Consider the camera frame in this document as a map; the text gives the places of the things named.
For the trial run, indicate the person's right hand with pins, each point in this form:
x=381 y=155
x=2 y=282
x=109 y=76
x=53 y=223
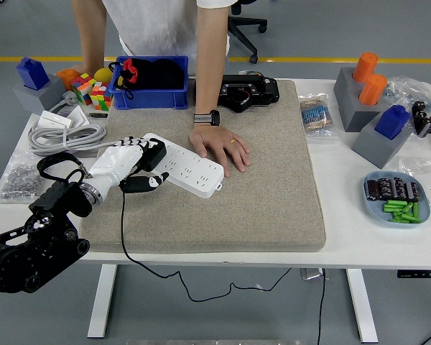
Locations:
x=90 y=69

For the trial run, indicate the black plug adapter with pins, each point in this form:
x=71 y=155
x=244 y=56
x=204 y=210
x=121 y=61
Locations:
x=154 y=156

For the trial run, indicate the colourful stickerless puzzle cube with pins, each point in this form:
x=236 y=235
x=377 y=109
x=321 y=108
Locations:
x=82 y=88

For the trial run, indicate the grey block holder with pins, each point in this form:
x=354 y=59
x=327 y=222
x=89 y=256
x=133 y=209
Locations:
x=39 y=98
x=377 y=147

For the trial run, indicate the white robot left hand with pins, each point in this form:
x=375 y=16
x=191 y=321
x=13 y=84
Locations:
x=115 y=163

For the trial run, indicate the person's left hand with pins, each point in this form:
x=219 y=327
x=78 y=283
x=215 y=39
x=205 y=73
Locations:
x=219 y=142

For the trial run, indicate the plastic bag of screws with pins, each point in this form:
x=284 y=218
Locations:
x=18 y=179

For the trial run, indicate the white table leg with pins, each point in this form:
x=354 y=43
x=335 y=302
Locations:
x=102 y=302
x=361 y=305

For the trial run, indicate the clear bag of small parts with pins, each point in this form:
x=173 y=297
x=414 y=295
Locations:
x=406 y=88

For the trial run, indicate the plastic bag of resistors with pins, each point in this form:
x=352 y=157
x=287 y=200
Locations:
x=317 y=116

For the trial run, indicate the blue plastic bin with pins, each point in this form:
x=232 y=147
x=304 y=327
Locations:
x=147 y=98

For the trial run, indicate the orange cylinder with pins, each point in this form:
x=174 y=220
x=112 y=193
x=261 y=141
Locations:
x=373 y=90
x=365 y=66

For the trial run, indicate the black electronic device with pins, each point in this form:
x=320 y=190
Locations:
x=265 y=91

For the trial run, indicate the grey-brown mat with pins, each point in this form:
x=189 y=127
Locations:
x=237 y=197

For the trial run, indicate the black desk control panel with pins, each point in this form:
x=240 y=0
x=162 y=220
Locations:
x=416 y=274

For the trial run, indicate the small black usb stick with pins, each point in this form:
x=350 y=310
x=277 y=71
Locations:
x=97 y=115

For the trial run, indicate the black pouch with red trim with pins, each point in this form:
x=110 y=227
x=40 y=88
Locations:
x=158 y=75

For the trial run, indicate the metal floor plate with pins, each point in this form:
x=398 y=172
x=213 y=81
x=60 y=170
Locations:
x=310 y=275

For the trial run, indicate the green cylinder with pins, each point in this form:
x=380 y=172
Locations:
x=407 y=207
x=411 y=218
x=416 y=211
x=393 y=208
x=397 y=203

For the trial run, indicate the black wrist watch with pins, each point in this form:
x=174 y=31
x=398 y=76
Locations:
x=212 y=117

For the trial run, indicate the person's left forearm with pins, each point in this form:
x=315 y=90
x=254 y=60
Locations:
x=210 y=61

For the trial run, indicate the person's right forearm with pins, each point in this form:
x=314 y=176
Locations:
x=90 y=32

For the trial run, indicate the black office chair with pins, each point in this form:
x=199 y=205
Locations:
x=242 y=36

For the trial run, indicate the colourful white-edged puzzle cube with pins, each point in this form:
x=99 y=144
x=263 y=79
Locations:
x=100 y=96

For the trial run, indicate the blue house-shaped block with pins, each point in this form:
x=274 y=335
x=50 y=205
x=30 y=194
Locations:
x=391 y=122
x=32 y=73

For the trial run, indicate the yellow ball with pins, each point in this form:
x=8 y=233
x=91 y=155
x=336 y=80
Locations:
x=103 y=74

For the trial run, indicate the person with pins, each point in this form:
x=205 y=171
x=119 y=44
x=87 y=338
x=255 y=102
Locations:
x=158 y=25

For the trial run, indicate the light blue plate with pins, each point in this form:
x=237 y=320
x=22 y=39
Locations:
x=375 y=212

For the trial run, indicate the white flat box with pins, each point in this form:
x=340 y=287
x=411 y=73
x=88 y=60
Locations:
x=54 y=120

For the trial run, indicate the white power strip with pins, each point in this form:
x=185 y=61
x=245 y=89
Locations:
x=194 y=170

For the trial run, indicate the grey two-hole cylinder holder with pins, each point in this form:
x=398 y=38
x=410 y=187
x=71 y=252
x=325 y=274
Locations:
x=352 y=108

